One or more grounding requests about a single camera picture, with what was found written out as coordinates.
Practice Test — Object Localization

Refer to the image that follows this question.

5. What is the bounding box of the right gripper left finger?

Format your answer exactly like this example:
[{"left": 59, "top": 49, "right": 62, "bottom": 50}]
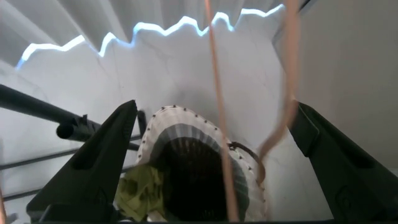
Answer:
[{"left": 25, "top": 99, "right": 139, "bottom": 223}]

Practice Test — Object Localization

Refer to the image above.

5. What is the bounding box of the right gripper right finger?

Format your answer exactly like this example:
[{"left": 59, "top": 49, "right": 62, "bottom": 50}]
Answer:
[{"left": 289, "top": 101, "right": 398, "bottom": 223}]

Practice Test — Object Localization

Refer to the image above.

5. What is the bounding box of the black clothes rack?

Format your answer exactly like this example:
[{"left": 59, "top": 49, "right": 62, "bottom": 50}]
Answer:
[{"left": 0, "top": 83, "right": 148, "bottom": 202}]

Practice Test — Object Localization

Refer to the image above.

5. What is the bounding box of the white laundry basket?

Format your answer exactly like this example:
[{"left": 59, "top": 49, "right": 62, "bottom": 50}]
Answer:
[{"left": 134, "top": 105, "right": 272, "bottom": 223}]

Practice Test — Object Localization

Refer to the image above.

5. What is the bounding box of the pink clothes hanger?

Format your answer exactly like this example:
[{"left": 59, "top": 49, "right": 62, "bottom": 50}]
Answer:
[{"left": 203, "top": 0, "right": 302, "bottom": 222}]

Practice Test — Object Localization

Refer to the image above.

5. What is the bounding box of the green garment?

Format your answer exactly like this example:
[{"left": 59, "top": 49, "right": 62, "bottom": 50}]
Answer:
[{"left": 114, "top": 164, "right": 166, "bottom": 223}]

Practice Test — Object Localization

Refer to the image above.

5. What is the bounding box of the white curtain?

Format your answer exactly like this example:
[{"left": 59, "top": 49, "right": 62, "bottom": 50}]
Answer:
[{"left": 0, "top": 0, "right": 315, "bottom": 68}]

